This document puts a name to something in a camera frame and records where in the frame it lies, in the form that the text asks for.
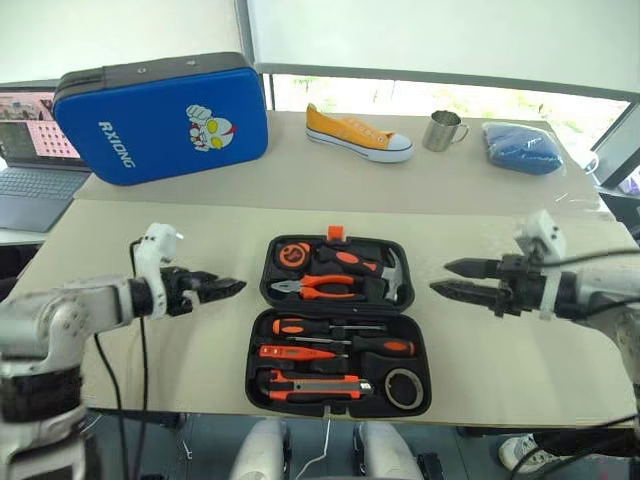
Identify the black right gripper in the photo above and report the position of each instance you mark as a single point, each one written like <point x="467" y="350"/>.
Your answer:
<point x="522" y="287"/>

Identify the yellow canvas sneaker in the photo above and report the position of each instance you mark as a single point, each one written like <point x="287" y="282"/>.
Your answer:
<point x="350" y="131"/>

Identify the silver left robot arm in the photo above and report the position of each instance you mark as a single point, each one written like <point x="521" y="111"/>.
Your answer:
<point x="60" y="310"/>

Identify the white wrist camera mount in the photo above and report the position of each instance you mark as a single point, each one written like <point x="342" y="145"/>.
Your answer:
<point x="155" y="245"/>
<point x="542" y="230"/>

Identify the silver rounded leg cover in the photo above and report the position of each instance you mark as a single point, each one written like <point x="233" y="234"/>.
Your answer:
<point x="262" y="450"/>
<point x="380" y="450"/>

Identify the orange black claw hammer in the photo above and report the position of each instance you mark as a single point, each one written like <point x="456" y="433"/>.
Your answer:
<point x="345" y="259"/>

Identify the white sports shoe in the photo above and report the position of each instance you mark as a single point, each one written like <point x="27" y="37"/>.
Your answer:
<point x="522" y="452"/>

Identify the black plastic tool case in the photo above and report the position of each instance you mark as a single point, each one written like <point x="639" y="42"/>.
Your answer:
<point x="330" y="312"/>

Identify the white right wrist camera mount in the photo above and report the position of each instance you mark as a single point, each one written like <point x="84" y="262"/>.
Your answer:
<point x="542" y="230"/>

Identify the orange black tape measure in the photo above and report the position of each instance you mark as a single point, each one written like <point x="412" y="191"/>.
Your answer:
<point x="292" y="255"/>

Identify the steel mug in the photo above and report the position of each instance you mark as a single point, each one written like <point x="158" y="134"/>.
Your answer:
<point x="437" y="135"/>

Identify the blue cartoon print case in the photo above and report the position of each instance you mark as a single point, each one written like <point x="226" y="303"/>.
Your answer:
<point x="150" y="125"/>

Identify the orange black utility knife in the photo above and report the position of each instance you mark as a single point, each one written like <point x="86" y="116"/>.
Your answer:
<point x="310" y="387"/>

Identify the black monitor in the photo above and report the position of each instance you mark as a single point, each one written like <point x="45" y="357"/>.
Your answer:
<point x="622" y="155"/>

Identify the orange voltage tester pen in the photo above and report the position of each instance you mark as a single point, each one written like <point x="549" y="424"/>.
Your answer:
<point x="285" y="352"/>

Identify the dark trouser leg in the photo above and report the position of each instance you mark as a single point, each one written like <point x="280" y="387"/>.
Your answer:
<point x="590" y="442"/>

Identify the blue cloth in plastic bag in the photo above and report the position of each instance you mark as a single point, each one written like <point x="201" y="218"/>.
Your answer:
<point x="520" y="150"/>

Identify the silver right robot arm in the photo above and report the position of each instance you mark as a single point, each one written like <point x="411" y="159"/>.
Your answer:
<point x="600" y="285"/>

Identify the grey laptop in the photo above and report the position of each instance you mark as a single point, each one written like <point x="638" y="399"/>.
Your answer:
<point x="30" y="195"/>

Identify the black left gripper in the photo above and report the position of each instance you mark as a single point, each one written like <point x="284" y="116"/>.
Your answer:
<point x="177" y="295"/>

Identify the white roller blind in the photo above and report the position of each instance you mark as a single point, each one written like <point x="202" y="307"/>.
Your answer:
<point x="425" y="35"/>

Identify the orange black screwdriver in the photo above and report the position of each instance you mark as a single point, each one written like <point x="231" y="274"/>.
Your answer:
<point x="287" y="326"/>
<point x="395" y="346"/>

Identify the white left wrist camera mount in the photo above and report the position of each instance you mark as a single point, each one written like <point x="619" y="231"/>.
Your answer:
<point x="155" y="245"/>

